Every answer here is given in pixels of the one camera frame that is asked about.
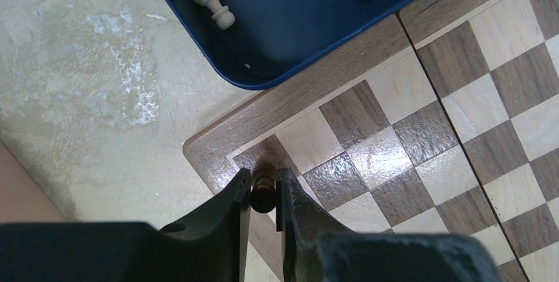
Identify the dark chess pawn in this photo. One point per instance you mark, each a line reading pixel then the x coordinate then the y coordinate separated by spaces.
pixel 263 194

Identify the light chess pawn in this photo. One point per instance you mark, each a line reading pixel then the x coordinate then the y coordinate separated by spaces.
pixel 221 14

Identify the wooden chess board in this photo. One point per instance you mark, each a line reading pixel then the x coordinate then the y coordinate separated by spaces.
pixel 440 119

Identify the orange plastic basket tray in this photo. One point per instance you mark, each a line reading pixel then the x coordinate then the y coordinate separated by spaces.
pixel 22 200

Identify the dark blue square tray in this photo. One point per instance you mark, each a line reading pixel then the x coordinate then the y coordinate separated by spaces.
pixel 271 40

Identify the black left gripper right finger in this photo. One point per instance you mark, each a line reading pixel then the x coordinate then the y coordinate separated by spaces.
pixel 317 247

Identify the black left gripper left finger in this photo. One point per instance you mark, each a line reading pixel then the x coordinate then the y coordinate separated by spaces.
pixel 207 244

